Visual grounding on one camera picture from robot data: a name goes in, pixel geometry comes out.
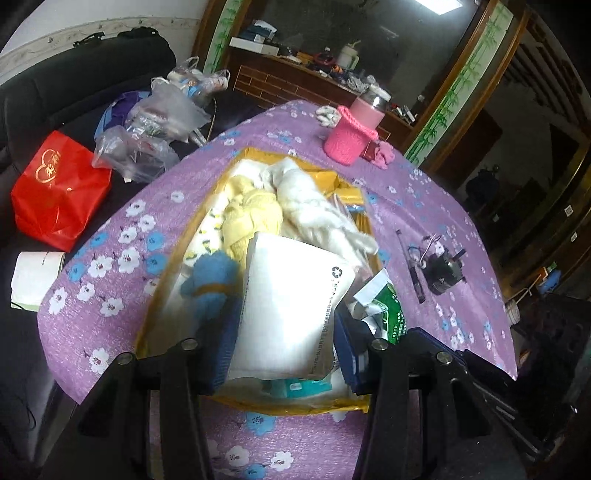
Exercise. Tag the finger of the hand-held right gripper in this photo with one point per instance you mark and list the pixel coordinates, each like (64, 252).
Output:
(429, 340)

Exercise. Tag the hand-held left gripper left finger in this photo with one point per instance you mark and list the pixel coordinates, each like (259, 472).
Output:
(226, 355)

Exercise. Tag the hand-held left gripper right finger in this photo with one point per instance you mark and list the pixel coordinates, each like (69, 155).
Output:
(348, 355)

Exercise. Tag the yellow rimmed cardboard box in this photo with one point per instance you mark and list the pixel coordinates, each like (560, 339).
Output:
(295, 405)

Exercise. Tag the white plastic pouch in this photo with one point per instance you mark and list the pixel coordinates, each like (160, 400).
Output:
(286, 304)

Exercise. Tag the yellow towel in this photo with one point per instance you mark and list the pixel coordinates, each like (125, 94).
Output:
(251, 212)

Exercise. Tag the white fluffy towel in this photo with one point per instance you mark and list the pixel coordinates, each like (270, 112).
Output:
(304, 198)

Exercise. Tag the green white packet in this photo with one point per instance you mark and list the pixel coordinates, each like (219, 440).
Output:
(385, 309)

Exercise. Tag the teal wet wipes pack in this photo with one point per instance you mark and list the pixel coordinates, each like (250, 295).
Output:
(295, 387)

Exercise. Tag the small black gadget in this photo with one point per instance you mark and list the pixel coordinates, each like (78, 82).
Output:
(442, 274)

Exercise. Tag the blue plush toy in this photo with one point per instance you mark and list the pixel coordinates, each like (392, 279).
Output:
(212, 281)

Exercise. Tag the black pen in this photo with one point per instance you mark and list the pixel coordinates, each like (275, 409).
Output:
(411, 267)

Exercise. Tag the yellow print tissue pack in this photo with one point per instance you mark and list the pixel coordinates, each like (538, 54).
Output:
(205, 240)

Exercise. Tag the blue plastic container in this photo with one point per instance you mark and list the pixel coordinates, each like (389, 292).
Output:
(549, 281)

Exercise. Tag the pink cloth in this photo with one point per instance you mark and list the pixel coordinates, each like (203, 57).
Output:
(384, 156)

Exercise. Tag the red pouch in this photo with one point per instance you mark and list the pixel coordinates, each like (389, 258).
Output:
(371, 151)

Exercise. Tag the white paper notebook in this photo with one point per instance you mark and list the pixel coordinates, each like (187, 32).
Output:
(37, 279)

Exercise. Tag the pink bottle with knitted sleeve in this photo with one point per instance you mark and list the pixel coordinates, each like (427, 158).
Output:
(353, 134)

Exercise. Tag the red gift bag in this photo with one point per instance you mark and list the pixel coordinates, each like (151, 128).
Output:
(60, 189)

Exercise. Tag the white floral small cloth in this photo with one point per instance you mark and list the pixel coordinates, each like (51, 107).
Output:
(328, 116)

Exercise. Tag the purple blue cloth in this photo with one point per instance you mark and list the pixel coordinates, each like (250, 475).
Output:
(115, 113)

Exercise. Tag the wooden cabinet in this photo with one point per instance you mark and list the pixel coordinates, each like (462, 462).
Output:
(286, 87)

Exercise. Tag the white kettle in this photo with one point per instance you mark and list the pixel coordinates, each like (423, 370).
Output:
(347, 55)

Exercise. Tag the dark sofa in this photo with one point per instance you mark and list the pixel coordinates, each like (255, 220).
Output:
(69, 92)

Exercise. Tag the white flat box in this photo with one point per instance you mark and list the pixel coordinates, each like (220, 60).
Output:
(251, 45)

